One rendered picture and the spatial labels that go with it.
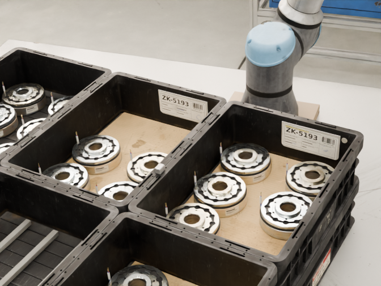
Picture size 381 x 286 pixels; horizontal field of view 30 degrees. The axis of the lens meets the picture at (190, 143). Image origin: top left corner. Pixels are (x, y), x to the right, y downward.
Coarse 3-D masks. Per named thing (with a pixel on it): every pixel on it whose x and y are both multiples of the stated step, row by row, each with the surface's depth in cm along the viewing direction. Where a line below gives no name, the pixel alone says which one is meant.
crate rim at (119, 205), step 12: (120, 72) 163; (156, 84) 158; (168, 84) 158; (84, 96) 156; (204, 96) 153; (216, 96) 152; (72, 108) 152; (216, 108) 148; (60, 120) 149; (204, 120) 146; (36, 132) 145; (192, 132) 142; (24, 144) 142; (180, 144) 139; (12, 156) 139; (168, 156) 136; (12, 168) 136; (48, 180) 132; (144, 180) 130; (84, 192) 128; (132, 192) 127; (120, 204) 125
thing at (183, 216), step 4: (184, 212) 132; (188, 212) 132; (192, 212) 132; (196, 212) 132; (200, 212) 131; (180, 216) 131; (184, 216) 131; (188, 216) 132; (196, 216) 132; (200, 216) 131; (204, 216) 131; (180, 220) 130; (200, 220) 130; (204, 220) 130; (188, 224) 129; (192, 224) 129; (196, 224) 129; (200, 224) 129
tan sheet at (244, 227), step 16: (272, 160) 149; (288, 160) 149; (272, 176) 145; (256, 192) 141; (272, 192) 141; (256, 208) 137; (224, 224) 134; (240, 224) 134; (256, 224) 133; (240, 240) 130; (256, 240) 130; (272, 240) 130
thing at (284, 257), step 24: (216, 120) 145; (312, 120) 143; (192, 144) 138; (360, 144) 136; (168, 168) 133; (336, 168) 130; (144, 192) 127; (144, 216) 122; (312, 216) 119; (216, 240) 116; (288, 240) 115; (288, 264) 114
